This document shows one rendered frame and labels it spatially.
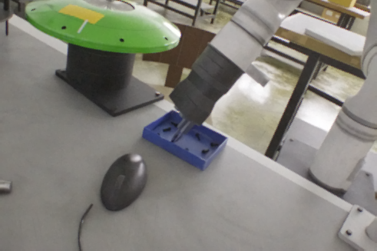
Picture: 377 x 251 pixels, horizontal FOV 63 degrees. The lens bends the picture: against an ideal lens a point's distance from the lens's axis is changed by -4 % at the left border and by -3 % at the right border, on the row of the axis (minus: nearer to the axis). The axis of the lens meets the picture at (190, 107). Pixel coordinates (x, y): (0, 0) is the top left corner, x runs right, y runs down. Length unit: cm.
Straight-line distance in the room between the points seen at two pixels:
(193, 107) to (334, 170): 37
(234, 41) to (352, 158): 37
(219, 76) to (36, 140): 31
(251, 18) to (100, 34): 25
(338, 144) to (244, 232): 33
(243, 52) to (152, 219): 28
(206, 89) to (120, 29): 19
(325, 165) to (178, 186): 36
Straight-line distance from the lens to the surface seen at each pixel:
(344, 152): 72
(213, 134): 62
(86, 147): 54
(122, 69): 68
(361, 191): 84
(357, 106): 68
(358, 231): 59
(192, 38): 146
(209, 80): 50
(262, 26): 51
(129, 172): 46
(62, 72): 75
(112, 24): 59
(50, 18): 61
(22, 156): 52
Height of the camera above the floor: 125
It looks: 28 degrees down
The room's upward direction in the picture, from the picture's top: 16 degrees clockwise
